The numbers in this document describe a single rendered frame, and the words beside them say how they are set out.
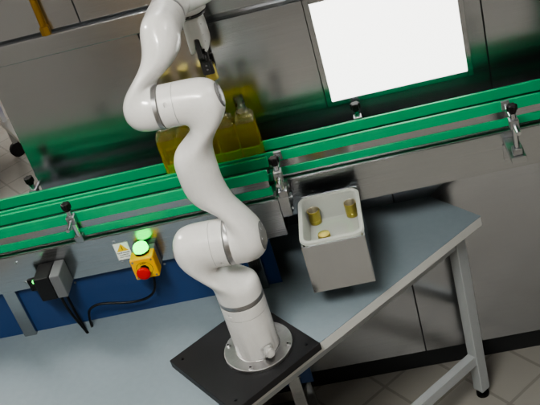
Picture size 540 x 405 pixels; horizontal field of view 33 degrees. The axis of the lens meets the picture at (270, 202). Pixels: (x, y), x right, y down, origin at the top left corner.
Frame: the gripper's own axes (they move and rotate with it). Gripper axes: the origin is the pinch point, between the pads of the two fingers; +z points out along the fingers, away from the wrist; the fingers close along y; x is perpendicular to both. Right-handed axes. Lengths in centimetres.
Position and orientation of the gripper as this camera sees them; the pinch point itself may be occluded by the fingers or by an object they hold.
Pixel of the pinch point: (208, 63)
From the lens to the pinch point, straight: 248.6
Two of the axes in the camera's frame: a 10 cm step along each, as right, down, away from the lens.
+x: 9.7, -1.9, -1.7
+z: 2.5, 8.0, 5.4
